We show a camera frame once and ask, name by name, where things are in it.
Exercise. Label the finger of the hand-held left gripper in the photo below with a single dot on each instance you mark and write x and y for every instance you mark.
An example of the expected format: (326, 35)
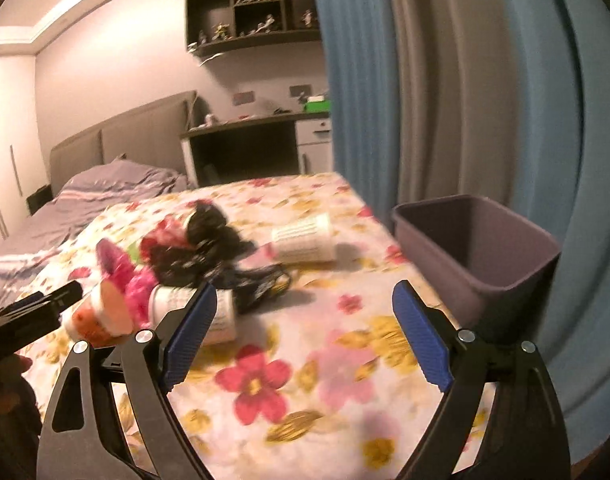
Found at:
(60, 294)

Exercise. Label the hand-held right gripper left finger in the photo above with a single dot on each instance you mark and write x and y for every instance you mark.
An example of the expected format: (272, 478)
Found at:
(195, 325)

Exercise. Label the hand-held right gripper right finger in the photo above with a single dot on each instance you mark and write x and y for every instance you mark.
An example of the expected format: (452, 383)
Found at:
(420, 335)

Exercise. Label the orange and white cup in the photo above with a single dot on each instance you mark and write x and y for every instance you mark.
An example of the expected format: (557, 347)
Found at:
(97, 320)

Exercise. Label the black patterned wrapper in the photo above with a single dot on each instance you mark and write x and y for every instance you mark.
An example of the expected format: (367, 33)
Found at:
(255, 287)

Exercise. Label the pink and white wrapper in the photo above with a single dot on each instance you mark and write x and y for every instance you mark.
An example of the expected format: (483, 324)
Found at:
(135, 285)

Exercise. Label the black plastic bag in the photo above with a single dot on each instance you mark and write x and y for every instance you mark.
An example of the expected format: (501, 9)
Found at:
(210, 240)

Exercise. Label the purple plastic bin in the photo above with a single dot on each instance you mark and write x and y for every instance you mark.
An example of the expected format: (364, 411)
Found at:
(510, 300)

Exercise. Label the red and white plastic bag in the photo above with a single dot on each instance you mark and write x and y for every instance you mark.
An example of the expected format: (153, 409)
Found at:
(165, 232)

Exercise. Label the person's left hand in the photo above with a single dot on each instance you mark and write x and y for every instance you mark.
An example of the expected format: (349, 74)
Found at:
(17, 367)

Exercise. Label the green wrapper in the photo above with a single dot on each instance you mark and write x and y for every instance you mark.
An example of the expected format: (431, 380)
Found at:
(132, 251)

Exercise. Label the grey striped duvet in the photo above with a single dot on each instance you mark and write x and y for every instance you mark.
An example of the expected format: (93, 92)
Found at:
(85, 195)

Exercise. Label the floral bedsheet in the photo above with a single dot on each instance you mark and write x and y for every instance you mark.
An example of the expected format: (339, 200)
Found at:
(310, 360)

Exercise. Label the white wardrobe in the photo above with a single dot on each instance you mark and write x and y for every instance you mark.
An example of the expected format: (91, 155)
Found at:
(5, 135)

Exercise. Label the grey padded headboard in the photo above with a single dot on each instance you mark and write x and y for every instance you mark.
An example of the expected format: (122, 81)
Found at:
(135, 130)

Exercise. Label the dark wooden desk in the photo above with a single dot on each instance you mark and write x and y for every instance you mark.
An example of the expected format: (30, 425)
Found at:
(245, 122)

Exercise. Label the white drawer cabinet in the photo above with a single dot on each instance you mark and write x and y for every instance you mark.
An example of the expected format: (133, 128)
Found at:
(315, 135)

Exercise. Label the wide blue curtain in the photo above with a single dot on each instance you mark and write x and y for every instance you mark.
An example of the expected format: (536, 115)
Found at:
(585, 160)

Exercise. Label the green box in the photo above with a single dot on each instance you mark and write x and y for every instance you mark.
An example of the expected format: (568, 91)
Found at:
(317, 105)

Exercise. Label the grey curtain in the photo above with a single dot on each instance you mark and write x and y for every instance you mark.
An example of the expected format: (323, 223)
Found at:
(460, 85)

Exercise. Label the narrow blue curtain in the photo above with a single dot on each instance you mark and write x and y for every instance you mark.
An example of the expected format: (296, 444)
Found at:
(360, 85)

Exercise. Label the group of small figurines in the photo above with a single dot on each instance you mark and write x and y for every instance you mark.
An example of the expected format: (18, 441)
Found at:
(220, 32)

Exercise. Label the grey wall socket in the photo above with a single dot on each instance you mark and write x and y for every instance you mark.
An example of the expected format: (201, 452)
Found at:
(300, 90)
(245, 97)

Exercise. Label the dark wall shelf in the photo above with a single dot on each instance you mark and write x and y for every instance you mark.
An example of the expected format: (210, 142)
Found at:
(210, 20)

